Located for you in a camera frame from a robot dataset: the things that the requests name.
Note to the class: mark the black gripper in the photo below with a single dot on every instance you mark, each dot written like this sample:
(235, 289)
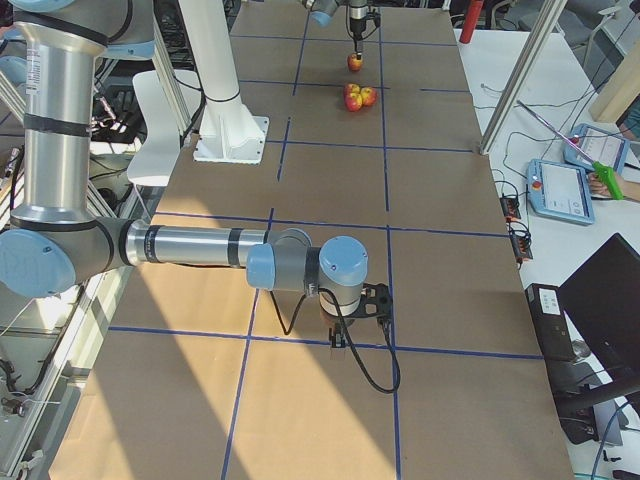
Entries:
(356, 21)

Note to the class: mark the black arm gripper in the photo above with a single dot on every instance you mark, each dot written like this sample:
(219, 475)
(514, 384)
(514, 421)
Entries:
(338, 338)

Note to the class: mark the lone red yellow apple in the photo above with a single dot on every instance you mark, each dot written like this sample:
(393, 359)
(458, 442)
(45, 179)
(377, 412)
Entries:
(354, 62)

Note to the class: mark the apple nearest robot base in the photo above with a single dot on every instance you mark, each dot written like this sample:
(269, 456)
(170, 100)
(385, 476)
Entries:
(353, 102)

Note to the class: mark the person's hand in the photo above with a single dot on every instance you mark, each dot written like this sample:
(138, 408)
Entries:
(596, 186)

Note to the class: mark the apple nearest table edge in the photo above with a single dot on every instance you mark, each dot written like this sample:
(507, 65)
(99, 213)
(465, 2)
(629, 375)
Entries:
(369, 96)

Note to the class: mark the red cylinder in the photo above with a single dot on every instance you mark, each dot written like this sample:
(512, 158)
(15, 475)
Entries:
(472, 15)

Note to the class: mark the black computer box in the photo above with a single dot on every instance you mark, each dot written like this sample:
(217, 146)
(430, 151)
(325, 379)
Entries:
(549, 322)

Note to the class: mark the orange black usb hub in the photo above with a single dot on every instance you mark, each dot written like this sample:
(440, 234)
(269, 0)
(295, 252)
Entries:
(510, 208)

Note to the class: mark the white chair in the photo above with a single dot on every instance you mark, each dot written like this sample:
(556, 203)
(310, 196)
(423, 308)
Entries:
(154, 163)

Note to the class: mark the near blue teach pendant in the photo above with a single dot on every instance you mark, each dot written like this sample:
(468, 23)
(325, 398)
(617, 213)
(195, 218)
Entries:
(559, 191)

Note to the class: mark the blue teach pendant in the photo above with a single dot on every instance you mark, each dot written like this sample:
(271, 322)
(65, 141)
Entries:
(610, 149)
(559, 191)

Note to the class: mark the black laptop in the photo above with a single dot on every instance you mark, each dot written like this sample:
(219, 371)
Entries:
(601, 299)

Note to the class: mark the far blue teach pendant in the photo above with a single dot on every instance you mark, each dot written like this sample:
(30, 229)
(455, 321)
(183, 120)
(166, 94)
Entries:
(610, 149)

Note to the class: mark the black arm camera mount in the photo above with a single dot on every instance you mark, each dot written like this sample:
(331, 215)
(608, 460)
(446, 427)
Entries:
(375, 302)

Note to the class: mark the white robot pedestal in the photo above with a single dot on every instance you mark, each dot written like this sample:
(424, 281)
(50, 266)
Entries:
(228, 132)

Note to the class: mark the aluminium frame post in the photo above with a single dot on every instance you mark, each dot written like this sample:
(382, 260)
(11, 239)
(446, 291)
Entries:
(536, 40)

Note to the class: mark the green handled reacher grabber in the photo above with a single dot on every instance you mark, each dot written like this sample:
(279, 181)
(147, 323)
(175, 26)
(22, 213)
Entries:
(605, 173)

